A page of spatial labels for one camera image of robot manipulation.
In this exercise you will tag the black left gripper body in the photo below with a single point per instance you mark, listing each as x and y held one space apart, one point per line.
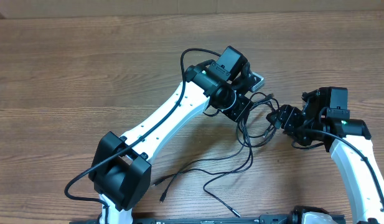
239 108

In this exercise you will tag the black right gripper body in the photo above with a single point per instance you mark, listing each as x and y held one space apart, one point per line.
294 124

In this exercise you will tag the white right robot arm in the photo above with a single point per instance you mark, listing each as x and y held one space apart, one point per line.
325 121

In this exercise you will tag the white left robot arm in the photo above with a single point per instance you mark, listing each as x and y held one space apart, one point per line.
121 167

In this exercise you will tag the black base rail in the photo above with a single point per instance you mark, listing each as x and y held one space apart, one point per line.
298 215

